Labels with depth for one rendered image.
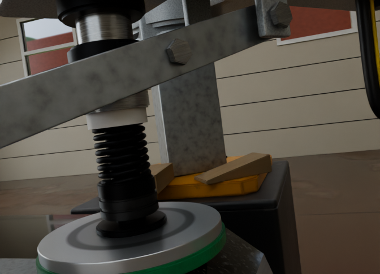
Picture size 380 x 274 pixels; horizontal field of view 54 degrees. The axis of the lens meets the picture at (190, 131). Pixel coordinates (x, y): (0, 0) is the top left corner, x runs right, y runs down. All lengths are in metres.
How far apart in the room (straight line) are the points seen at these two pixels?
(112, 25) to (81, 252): 0.24
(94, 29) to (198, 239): 0.25
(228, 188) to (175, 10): 0.53
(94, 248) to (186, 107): 0.81
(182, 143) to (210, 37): 0.74
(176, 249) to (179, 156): 0.81
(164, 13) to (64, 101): 0.80
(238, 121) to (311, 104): 1.24
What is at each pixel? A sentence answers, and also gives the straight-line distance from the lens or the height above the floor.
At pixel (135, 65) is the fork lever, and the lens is 0.40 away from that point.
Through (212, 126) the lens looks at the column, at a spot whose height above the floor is 0.92.
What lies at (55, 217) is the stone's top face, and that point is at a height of 0.82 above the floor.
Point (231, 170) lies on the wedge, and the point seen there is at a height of 0.80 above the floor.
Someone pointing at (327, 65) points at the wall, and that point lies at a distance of 6.51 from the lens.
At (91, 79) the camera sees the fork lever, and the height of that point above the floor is 1.02.
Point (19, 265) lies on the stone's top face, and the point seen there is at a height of 0.82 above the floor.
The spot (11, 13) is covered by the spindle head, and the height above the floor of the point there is 1.12.
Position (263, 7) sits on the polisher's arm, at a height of 1.09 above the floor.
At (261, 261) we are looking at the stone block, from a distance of 0.53.
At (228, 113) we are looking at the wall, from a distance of 6.61.
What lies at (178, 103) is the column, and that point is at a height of 1.01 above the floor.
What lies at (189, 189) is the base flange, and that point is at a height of 0.77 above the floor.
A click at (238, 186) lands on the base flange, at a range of 1.00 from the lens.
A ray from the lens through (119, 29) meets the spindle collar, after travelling 0.43.
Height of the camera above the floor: 0.98
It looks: 3 degrees down
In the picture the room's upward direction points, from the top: 7 degrees counter-clockwise
